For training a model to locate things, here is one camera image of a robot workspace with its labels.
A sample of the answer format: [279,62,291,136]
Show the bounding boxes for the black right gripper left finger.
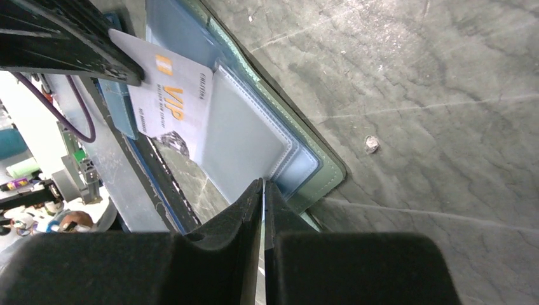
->
[1,179,263,304]

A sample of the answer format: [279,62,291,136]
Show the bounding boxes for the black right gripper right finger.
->
[263,181,460,304]

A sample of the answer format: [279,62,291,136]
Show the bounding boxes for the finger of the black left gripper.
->
[1,1,144,86]

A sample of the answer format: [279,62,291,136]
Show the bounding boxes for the green card holder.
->
[146,1,346,214]

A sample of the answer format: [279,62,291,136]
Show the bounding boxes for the blue card holder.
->
[98,79,139,140]

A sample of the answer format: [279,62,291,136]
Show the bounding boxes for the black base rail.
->
[80,78,201,234]

